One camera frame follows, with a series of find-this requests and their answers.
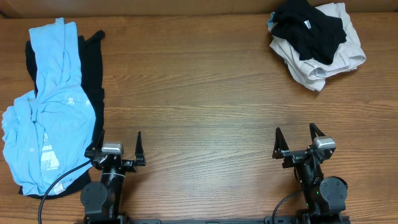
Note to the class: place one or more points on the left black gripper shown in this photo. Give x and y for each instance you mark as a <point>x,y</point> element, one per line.
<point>96,144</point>

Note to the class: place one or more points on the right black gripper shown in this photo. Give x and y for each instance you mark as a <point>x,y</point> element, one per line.
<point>280,150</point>

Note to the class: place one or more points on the light blue printed t-shirt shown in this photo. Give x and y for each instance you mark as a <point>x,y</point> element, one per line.
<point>45,136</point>

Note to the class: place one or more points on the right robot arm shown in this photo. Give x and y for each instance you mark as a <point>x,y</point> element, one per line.
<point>324,196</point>

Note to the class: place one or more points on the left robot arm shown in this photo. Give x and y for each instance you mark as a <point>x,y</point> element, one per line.
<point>102,199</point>

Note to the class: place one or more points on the beige folded garment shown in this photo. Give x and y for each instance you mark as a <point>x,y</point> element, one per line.
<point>311,73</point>

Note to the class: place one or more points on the black folded garment top right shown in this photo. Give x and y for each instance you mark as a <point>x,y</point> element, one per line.
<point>309,31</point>

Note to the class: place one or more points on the light blue folded garment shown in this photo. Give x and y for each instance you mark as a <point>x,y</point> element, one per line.
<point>270,22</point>

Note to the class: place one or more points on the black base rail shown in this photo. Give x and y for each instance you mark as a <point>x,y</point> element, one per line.
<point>265,220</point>

